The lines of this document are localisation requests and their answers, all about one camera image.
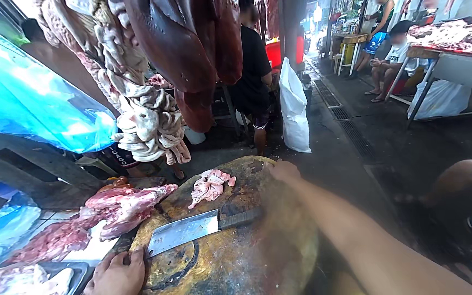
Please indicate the grey tray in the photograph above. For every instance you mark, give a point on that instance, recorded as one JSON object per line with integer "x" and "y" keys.
{"x": 81, "y": 275}

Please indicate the white bucket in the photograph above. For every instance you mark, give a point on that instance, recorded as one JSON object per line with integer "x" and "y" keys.
{"x": 196, "y": 136}

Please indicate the pile of meat pieces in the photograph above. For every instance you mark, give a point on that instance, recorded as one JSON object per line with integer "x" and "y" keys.
{"x": 451, "y": 37}

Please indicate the hanging bundle of intestines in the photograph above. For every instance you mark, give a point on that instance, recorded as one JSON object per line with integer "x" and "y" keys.
{"x": 141, "y": 119}

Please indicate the flat dark pink meat slab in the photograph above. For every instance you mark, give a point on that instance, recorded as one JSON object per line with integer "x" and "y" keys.
{"x": 60, "y": 238}

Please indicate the person's right fingers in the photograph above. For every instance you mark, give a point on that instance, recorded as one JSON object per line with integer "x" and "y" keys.
{"x": 275, "y": 168}

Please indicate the wooden-topped white stool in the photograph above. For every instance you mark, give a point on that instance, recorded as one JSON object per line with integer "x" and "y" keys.
{"x": 355, "y": 39}

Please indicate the metal drain grate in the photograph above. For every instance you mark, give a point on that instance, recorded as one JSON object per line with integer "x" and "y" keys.
{"x": 344, "y": 119}

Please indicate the grey post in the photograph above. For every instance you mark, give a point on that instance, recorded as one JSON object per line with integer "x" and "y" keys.
{"x": 291, "y": 24}

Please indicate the crumpled pale blue plastic bag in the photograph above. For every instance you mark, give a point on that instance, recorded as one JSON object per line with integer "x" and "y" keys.
{"x": 4, "y": 229}

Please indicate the round wooden chopping block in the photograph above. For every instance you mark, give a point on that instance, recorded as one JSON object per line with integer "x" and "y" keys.
{"x": 236, "y": 250}

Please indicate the large blue plastic sheet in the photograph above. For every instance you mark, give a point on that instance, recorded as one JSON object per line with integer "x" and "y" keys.
{"x": 35, "y": 98}

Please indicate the red plastic container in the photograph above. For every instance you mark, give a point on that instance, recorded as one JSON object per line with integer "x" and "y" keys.
{"x": 274, "y": 53}

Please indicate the market table with legs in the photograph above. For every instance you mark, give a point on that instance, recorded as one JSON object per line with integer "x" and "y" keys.
{"x": 465, "y": 69}

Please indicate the person's right hand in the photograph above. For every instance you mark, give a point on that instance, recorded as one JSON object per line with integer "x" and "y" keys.
{"x": 287, "y": 171}

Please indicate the person's right forearm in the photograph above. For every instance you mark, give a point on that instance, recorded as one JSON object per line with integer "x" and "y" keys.
{"x": 357, "y": 225}

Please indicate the person's left fingers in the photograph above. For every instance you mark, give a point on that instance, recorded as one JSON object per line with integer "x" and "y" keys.
{"x": 119, "y": 259}

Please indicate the pale pink meat scraps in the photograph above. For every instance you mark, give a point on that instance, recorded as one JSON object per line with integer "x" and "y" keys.
{"x": 209, "y": 188}

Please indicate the small pink meat cube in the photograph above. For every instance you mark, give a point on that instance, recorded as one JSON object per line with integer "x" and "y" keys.
{"x": 232, "y": 181}

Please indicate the pale fatty meat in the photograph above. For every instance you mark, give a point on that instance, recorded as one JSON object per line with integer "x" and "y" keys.
{"x": 14, "y": 282}

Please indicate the translucent white plastic bag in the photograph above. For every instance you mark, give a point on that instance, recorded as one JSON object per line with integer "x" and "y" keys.
{"x": 441, "y": 98}

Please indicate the hanging dark red livers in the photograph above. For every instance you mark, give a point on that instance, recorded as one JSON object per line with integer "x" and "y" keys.
{"x": 182, "y": 53}

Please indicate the tall white sack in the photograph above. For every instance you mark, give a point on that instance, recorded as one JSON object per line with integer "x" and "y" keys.
{"x": 295, "y": 110}

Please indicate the hanging red meat strips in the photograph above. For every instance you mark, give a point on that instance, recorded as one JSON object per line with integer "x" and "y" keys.
{"x": 272, "y": 18}

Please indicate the orange-brown organ meat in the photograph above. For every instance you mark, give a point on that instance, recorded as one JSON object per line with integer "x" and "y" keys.
{"x": 115, "y": 184}

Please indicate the large red-white meat chunk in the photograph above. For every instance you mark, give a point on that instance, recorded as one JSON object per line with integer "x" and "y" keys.
{"x": 127, "y": 207}

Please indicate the person's left hand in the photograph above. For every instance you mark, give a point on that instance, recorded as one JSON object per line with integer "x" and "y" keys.
{"x": 118, "y": 278}

